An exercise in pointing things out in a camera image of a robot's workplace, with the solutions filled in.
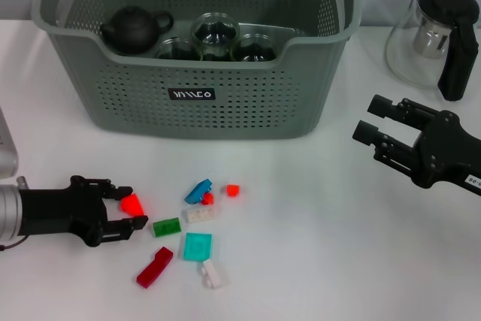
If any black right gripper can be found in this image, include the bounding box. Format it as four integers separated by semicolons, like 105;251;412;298
352;94;481;197

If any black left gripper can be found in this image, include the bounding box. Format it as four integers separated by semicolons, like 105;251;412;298
18;175;150;247

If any orange-red sloped toy brick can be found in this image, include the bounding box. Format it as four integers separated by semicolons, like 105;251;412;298
119;192;146;219

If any green toy brick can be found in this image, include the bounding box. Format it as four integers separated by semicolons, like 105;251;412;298
153;217;182;238

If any dark red long brick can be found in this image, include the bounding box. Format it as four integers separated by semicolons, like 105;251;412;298
135;246;174;290

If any glass teacup black base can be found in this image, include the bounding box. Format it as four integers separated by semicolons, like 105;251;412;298
156;36;198;61
231;32;279;62
189;12;241;62

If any grey perforated storage basket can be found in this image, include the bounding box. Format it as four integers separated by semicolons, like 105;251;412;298
32;0;364;140

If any blue toy brick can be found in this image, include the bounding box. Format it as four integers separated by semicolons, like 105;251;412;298
183;179;213;205

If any white flat toy brick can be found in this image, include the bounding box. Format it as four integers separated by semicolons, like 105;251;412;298
182;206;220;223

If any teal square toy plate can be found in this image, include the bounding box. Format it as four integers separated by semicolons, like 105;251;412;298
182;232;213;263

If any white studded toy brick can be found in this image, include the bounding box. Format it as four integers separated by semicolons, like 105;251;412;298
200;259;229;289

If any black clay teapot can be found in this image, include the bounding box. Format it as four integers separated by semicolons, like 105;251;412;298
99;5;175;55

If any glass teapot black handle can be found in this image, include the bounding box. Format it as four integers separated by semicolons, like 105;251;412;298
383;0;481;102

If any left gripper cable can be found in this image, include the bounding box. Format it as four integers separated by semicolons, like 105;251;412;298
0;236;29;251

